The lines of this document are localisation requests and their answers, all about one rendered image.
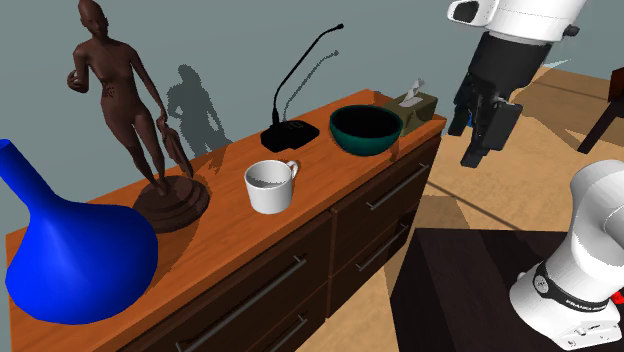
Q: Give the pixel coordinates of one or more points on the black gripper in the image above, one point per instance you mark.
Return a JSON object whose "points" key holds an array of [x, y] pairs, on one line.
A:
{"points": [[507, 61]]}

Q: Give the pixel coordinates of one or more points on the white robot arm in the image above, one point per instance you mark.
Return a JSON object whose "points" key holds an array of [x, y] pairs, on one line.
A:
{"points": [[580, 253]]}

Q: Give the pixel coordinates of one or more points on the olive green tissue box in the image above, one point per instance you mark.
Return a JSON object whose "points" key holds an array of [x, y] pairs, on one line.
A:
{"points": [[417, 109]]}

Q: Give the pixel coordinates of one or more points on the teal bowl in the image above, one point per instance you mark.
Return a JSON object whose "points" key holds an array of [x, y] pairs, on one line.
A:
{"points": [[365, 134]]}

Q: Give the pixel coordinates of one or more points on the dark wooden chair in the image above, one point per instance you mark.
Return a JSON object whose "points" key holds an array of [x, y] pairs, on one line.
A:
{"points": [[602, 119]]}

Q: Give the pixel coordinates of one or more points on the dark robot stand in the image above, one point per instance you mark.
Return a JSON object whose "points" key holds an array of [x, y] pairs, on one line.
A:
{"points": [[453, 292]]}

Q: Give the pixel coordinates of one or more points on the black gooseneck microphone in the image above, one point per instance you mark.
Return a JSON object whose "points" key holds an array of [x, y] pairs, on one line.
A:
{"points": [[290, 134]]}

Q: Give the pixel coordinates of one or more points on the white mug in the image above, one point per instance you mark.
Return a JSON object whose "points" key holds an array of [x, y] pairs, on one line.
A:
{"points": [[268, 187]]}

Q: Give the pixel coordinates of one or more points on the wooden chest of drawers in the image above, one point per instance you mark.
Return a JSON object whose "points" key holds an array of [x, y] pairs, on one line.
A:
{"points": [[273, 229]]}

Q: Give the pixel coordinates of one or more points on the brown human figure statue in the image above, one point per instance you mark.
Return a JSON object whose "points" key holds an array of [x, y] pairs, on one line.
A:
{"points": [[122, 102]]}

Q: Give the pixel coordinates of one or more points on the blue vase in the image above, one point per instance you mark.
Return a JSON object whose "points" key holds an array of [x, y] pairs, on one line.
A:
{"points": [[83, 258]]}

